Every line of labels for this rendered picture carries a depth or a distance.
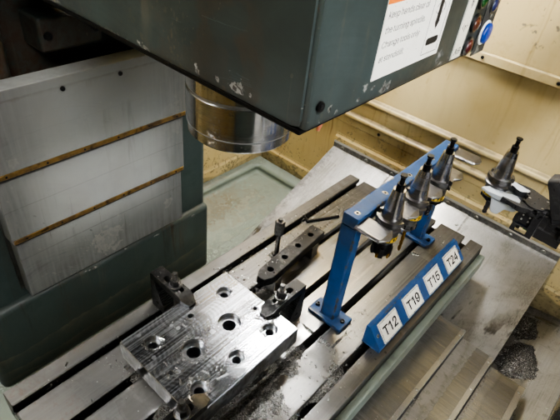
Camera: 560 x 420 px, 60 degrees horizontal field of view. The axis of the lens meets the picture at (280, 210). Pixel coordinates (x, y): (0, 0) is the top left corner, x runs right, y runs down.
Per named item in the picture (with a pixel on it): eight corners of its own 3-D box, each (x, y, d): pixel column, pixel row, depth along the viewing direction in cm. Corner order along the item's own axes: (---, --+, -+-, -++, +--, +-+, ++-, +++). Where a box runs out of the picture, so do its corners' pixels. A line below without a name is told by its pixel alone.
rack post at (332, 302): (352, 321, 119) (379, 230, 100) (338, 333, 115) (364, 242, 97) (320, 298, 123) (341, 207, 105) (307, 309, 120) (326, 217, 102)
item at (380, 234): (397, 236, 98) (397, 232, 97) (382, 247, 94) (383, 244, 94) (368, 219, 101) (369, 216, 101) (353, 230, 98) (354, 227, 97)
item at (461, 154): (483, 161, 125) (485, 158, 125) (475, 167, 122) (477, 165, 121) (459, 149, 128) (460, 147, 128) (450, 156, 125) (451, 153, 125)
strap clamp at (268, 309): (301, 315, 118) (309, 272, 109) (264, 346, 110) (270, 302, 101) (291, 307, 120) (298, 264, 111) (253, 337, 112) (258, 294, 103)
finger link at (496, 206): (472, 207, 119) (510, 222, 116) (482, 188, 115) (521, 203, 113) (474, 202, 121) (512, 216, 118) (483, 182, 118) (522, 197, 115)
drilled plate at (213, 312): (295, 342, 107) (298, 328, 104) (194, 433, 89) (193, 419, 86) (224, 285, 118) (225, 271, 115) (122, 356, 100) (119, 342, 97)
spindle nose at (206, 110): (247, 95, 82) (252, 23, 74) (314, 136, 73) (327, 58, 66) (165, 119, 72) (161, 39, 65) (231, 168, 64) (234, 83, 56)
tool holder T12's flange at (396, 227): (381, 211, 105) (383, 202, 103) (407, 222, 103) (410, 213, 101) (369, 226, 100) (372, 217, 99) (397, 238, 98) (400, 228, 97)
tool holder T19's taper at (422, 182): (412, 186, 109) (420, 161, 105) (430, 194, 108) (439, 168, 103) (404, 195, 106) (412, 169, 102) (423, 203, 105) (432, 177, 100)
